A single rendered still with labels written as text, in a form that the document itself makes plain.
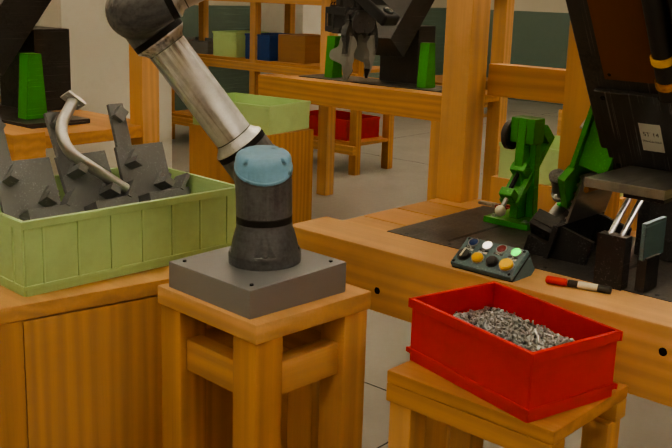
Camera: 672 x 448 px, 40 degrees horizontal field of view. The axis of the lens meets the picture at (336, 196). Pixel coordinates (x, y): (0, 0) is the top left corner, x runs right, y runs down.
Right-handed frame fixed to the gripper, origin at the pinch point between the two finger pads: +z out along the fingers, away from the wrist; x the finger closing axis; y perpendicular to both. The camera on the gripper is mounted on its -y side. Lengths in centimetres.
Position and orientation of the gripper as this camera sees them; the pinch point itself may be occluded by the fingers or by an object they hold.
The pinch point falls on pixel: (359, 73)
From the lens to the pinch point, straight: 202.1
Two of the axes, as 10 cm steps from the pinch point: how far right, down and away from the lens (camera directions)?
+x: -6.7, 1.4, -7.3
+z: -0.3, 9.8, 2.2
